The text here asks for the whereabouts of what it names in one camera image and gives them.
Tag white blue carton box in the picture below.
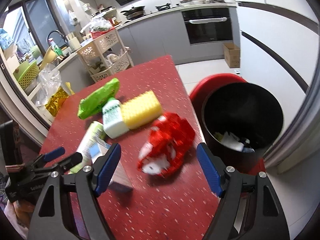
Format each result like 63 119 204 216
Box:
89 141 133 196

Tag green white lotion bottle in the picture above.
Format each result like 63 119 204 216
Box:
68 121 106 174

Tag white green small bottle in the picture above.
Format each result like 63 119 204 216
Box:
102 97 129 139

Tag green plastic snack bag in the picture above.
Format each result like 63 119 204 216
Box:
77 78 120 120

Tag red snack bag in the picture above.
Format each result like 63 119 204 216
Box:
137 112 195 178

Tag yellow foam sponge pad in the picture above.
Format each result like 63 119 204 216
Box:
120 90 163 129

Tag black trash bin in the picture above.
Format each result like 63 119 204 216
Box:
201 82 284 173

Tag black kitchen faucet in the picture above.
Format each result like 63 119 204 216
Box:
47 29 68 48

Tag gold foil bag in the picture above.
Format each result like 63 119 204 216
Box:
45 86 69 117

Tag clear plastic bag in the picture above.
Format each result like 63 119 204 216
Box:
35 63 62 107

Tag green yellow dish basket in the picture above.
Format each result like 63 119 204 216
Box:
13 61 39 90

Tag yellow cutting board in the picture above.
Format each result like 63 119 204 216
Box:
39 46 57 71

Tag red chair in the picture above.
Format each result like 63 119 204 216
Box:
189 73 266 175

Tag beige plastic storage cart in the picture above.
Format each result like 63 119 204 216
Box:
76 28 134 82

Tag cardboard box on floor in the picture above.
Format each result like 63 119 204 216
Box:
223 42 240 68

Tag red basket on cart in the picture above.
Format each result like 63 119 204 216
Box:
91 27 115 39

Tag white refrigerator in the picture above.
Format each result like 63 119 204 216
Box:
236 0 319 112

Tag black built-in oven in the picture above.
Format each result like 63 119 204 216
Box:
182 8 233 45

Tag grey base cabinets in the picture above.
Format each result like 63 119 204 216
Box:
118 4 240 64

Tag black frying pan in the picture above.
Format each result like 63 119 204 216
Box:
120 6 145 21

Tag gas stove burner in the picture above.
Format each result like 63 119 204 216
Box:
156 3 170 11

